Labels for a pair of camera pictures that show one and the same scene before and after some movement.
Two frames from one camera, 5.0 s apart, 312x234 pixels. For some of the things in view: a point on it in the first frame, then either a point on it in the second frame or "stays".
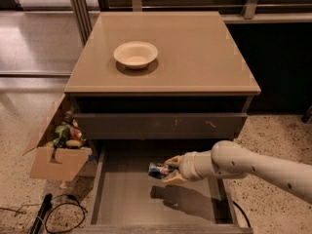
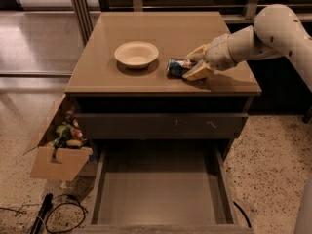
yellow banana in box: (73, 143) stays
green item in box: (63, 130) stays
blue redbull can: (158, 171) to (175, 68)
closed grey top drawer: (161, 126) stays
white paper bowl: (136, 55) stays
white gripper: (187, 167) to (218, 53)
